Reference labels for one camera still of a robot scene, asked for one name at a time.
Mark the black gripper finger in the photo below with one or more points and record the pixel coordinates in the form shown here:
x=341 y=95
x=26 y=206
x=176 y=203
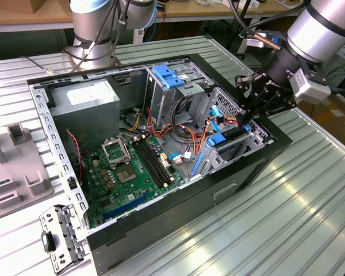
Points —
x=247 y=100
x=279 y=105

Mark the hard disk blue carrier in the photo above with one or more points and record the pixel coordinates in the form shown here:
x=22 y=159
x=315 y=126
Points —
x=217 y=141

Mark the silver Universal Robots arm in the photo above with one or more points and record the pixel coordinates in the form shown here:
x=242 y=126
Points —
x=319 y=31

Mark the grey metal disk bay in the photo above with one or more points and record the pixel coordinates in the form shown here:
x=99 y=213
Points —
x=257 y=140

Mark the brown cardboard floor box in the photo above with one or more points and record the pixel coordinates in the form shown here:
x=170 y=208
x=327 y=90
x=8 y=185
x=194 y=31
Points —
x=333 y=123

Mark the black tripod stand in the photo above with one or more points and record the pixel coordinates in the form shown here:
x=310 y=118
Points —
x=243 y=17

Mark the blue plastic drive latch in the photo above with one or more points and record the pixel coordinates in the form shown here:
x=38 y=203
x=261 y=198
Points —
x=168 y=77

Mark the grey metal drive cage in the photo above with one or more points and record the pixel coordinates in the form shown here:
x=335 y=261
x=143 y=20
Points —
x=164 y=100

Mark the small white box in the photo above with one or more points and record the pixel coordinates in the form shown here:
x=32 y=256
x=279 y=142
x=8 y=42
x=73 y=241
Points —
x=225 y=3

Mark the black RAM slot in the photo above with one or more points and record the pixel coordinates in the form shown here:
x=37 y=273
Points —
x=157 y=162
x=153 y=162
x=161 y=162
x=149 y=162

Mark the wooden desk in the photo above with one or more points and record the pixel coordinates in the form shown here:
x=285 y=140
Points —
x=189 y=10

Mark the black open PC case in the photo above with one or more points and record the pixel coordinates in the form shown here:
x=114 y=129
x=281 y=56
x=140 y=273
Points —
x=175 y=218

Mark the green motherboard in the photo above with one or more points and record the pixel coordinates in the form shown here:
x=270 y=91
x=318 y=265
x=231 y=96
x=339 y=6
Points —
x=138 y=187

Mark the blue expansion slot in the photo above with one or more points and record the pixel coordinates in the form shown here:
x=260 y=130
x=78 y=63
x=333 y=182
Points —
x=126 y=205

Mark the grey power supply unit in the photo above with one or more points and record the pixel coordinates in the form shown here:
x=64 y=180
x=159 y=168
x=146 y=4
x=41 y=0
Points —
x=86 y=120

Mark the small brown cardboard box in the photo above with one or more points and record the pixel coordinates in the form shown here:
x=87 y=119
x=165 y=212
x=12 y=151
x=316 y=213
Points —
x=36 y=5

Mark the grey parts rack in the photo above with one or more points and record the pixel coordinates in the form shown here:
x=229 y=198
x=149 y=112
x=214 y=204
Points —
x=15 y=164

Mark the black plastic latch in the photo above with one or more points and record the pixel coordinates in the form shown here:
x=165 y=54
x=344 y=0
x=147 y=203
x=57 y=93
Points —
x=48 y=243

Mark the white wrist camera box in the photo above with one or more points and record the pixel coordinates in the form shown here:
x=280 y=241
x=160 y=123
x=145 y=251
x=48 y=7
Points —
x=310 y=89

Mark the metal rear slot bracket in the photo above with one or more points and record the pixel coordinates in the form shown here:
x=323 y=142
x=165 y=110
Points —
x=66 y=230

